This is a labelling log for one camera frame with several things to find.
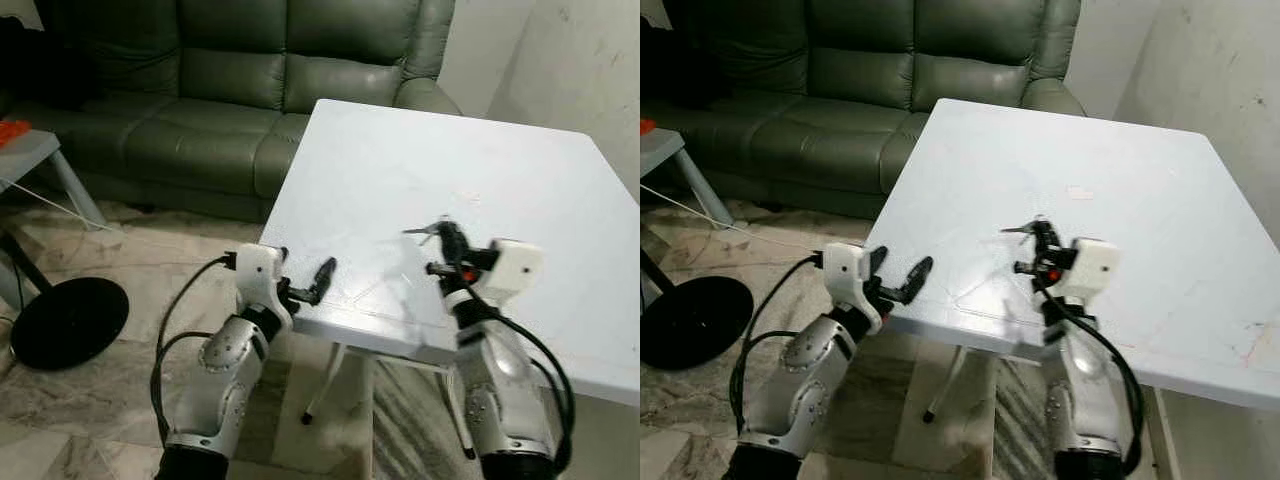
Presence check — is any thin white floor cable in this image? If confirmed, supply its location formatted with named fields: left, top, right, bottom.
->
left=0, top=180, right=126, bottom=237
left=640, top=183, right=763, bottom=243

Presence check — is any black round stand base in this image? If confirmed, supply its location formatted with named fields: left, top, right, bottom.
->
left=640, top=276, right=754, bottom=371
left=10, top=277, right=131, bottom=372

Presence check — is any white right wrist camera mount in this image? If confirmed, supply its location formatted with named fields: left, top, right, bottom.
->
left=489, top=239, right=545, bottom=302
left=1070, top=238, right=1119, bottom=302

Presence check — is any white square table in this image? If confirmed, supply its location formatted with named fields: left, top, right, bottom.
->
left=258, top=98, right=641, bottom=406
left=865, top=97, right=1280, bottom=413

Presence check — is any green leather sofa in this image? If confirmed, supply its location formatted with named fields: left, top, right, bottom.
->
left=0, top=0, right=463, bottom=223
left=640, top=0, right=1088, bottom=219

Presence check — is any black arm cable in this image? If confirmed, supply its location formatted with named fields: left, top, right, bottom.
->
left=148, top=253, right=238, bottom=448
left=728, top=252, right=827, bottom=441
left=1038, top=285, right=1146, bottom=478
left=462, top=285, right=578, bottom=476

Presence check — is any black stand pole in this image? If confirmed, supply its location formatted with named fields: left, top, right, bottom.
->
left=0, top=228, right=53, bottom=301
left=640, top=248, right=669, bottom=293

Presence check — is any grey side table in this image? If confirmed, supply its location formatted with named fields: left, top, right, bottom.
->
left=640, top=127, right=738, bottom=229
left=0, top=128, right=109, bottom=233

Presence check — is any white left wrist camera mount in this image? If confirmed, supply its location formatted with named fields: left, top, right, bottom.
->
left=822, top=243, right=883, bottom=321
left=234, top=243, right=292, bottom=319

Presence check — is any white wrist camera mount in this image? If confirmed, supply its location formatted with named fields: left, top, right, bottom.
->
left=234, top=243, right=292, bottom=319
left=822, top=243, right=883, bottom=321
left=489, top=239, right=545, bottom=302
left=1070, top=238, right=1119, bottom=302

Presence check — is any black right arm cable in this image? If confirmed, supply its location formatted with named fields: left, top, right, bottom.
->
left=1038, top=285, right=1146, bottom=478
left=462, top=285, right=578, bottom=476

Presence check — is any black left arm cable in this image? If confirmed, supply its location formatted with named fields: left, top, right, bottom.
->
left=148, top=253, right=238, bottom=448
left=728, top=252, right=827, bottom=441

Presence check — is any black item on sofa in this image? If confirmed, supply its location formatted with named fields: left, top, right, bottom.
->
left=0, top=18, right=101, bottom=111
left=640, top=18, right=723, bottom=109

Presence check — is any white table leg black tip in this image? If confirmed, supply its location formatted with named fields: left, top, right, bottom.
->
left=302, top=345, right=348, bottom=426
left=438, top=362, right=478, bottom=461
left=921, top=345, right=968, bottom=424

